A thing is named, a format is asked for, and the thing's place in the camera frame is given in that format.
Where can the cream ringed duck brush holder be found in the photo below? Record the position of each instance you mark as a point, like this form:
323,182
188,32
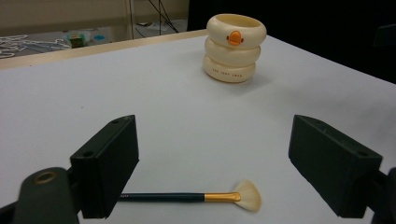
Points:
232,56

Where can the small green box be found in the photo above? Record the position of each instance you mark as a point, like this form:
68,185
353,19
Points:
76,41

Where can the blue round lid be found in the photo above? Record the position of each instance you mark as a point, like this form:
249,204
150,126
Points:
99,38

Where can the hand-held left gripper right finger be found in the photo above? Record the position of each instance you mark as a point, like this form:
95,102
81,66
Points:
336,168

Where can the black hex key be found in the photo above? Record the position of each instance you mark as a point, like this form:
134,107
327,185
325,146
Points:
162,197

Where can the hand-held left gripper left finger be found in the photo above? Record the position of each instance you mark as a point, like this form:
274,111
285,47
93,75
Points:
102,168

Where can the light wooden shelf unit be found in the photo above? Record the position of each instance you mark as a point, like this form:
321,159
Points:
62,12

